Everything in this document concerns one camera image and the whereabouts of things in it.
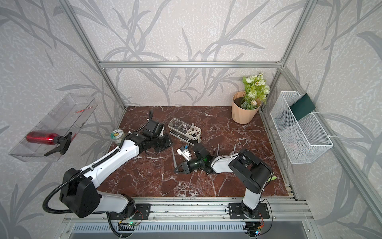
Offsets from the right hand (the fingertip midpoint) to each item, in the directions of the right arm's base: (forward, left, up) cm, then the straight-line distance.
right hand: (175, 171), depth 79 cm
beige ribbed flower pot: (+38, -42, +2) cm, 56 cm away
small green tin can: (+23, +40, +1) cm, 46 cm away
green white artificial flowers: (+43, -49, +19) cm, 68 cm away
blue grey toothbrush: (+17, -36, -8) cm, 41 cm away
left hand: (+13, 0, +8) cm, 15 cm away
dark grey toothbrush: (+6, +1, +4) cm, 7 cm away
